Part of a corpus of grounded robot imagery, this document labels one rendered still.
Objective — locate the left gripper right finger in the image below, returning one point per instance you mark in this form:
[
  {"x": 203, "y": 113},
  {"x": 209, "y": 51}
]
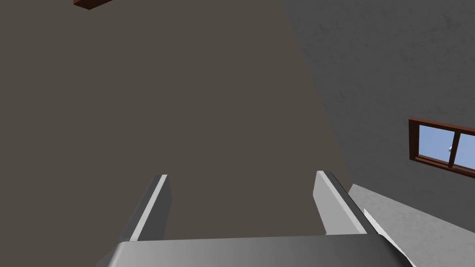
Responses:
[{"x": 336, "y": 207}]

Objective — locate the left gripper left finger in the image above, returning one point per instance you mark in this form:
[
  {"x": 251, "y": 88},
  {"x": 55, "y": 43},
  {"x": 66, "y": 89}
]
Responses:
[{"x": 150, "y": 211}]

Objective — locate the brown framed window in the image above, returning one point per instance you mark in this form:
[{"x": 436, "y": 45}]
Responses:
[{"x": 439, "y": 146}]

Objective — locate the brown wooden frame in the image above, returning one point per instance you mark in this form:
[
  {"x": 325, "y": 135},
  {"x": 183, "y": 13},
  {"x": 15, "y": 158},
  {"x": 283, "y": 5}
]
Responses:
[{"x": 89, "y": 3}]

